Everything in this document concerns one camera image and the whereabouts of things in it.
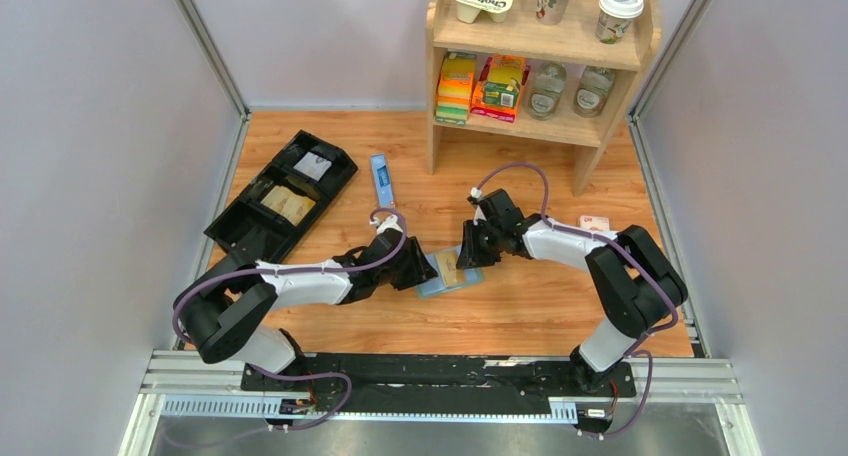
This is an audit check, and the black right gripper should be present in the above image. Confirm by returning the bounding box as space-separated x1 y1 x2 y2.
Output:
457 219 504 269

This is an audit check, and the teal card holder wallet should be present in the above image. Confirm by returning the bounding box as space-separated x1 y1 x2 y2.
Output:
415 246 484 299

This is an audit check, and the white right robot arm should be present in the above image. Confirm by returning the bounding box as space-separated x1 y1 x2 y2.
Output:
457 188 688 395

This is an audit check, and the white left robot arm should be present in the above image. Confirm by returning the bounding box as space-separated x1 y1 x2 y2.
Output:
172 223 438 391

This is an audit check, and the silver card in tray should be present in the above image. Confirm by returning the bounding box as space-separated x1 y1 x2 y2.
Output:
293 152 333 181

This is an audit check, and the white Kamenoko sponge pack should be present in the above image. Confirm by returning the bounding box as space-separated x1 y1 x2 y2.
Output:
578 215 611 231

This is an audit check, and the blue slim box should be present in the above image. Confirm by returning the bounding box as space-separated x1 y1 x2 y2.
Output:
370 153 396 208

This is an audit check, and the orange pink sponge pack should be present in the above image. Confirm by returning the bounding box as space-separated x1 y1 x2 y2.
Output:
471 54 529 123

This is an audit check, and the green sponge pack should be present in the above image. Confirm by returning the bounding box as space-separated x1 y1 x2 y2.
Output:
435 51 477 125

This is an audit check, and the black compartment tray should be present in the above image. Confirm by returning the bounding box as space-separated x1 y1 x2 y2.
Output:
204 130 358 263

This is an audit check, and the glass jar left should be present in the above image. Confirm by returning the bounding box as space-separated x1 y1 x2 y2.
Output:
527 62 567 120

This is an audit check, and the glass jar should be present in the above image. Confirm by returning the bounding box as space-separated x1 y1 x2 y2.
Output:
573 66 617 118
527 62 567 120

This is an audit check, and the glass jar right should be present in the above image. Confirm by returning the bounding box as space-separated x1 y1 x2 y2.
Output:
573 66 617 118

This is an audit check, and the wooden shelf unit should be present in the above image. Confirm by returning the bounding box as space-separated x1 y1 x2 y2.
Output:
425 0 662 196

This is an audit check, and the paper coffee cup right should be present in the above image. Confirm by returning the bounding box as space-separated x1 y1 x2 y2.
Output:
595 0 645 44

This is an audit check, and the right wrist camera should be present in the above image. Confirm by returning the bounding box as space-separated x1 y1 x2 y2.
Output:
467 187 486 225

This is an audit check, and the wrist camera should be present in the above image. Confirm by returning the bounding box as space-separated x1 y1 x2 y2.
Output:
369 215 404 235
467 187 486 225

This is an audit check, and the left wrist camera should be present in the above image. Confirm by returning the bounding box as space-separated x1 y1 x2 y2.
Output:
369 215 404 235

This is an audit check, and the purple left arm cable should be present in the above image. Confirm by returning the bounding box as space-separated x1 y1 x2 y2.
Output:
170 207 409 434

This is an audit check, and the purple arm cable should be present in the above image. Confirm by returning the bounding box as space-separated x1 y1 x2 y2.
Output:
471 162 682 440
170 207 409 434

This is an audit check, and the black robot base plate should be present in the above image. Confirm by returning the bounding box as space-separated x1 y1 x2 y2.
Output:
240 353 636 416

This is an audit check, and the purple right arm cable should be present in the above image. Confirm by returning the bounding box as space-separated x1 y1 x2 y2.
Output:
471 162 682 440

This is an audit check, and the aluminium frame rail right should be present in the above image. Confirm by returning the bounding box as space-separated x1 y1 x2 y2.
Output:
625 0 723 360

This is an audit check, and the aluminium frame rail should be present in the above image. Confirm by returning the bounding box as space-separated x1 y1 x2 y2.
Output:
625 0 723 360
163 0 252 352

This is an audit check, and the aluminium frame rail left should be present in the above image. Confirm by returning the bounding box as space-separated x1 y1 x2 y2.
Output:
163 0 252 352

